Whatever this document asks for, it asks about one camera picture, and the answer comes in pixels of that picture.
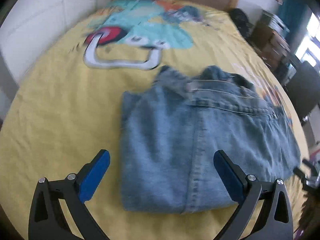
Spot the light blue denim jacket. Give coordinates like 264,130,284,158
120,66,300,213

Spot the dark office chair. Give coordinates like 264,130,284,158
285,61,319,122

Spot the yellow cartoon print bedsheet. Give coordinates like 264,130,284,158
1,0,309,239

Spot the wooden drawer cabinet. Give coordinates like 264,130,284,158
249,10,290,72

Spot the teal curtain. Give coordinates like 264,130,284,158
277,0,312,54

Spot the black backpack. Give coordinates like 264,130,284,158
228,8,253,40

